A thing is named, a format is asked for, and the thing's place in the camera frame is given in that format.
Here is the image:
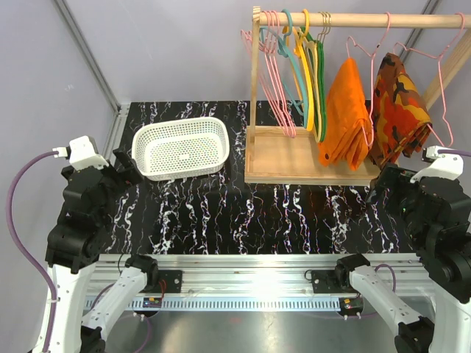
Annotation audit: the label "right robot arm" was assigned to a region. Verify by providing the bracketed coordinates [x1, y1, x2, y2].
[333, 163, 470, 352]

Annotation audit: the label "pink wire hanger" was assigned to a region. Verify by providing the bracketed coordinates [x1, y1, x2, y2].
[392, 12, 470, 147]
[346, 12, 392, 149]

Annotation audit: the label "purple cable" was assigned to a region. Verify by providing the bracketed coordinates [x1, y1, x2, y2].
[437, 147, 471, 158]
[4, 149, 60, 353]

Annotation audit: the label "teal plastic hanger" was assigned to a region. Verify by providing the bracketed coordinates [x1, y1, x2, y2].
[261, 10, 308, 121]

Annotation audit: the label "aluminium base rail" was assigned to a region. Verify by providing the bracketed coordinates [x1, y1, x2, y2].
[84, 253, 434, 311]

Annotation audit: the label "white perforated plastic basket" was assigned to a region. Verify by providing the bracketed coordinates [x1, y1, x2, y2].
[131, 117, 230, 182]

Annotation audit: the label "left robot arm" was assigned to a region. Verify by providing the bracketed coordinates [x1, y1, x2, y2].
[33, 149, 160, 352]

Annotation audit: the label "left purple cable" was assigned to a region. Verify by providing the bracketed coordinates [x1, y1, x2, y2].
[4, 149, 60, 353]

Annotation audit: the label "camouflage orange trousers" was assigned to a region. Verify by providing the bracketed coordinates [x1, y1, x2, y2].
[369, 53, 431, 168]

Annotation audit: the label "green plastic hanger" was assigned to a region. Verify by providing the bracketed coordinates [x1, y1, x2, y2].
[301, 27, 327, 143]

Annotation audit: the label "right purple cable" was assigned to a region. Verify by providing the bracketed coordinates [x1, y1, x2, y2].
[437, 147, 471, 158]

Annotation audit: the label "yellow plastic hanger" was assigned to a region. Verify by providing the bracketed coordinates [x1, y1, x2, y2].
[294, 9, 318, 138]

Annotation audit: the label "aluminium corner frame post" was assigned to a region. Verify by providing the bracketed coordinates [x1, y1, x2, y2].
[52, 0, 130, 163]

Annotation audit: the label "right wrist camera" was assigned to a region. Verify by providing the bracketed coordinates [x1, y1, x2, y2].
[410, 146, 470, 184]

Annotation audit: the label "wooden clothes rack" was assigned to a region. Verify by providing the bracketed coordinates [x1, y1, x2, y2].
[244, 6, 471, 188]

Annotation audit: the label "pink wire hangers bunch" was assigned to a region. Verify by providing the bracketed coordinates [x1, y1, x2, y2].
[241, 7, 297, 138]

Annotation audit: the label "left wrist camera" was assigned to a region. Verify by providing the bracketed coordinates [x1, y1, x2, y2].
[52, 135, 110, 171]

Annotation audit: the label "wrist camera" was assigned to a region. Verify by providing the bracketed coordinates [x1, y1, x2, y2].
[52, 135, 110, 171]
[410, 146, 470, 184]

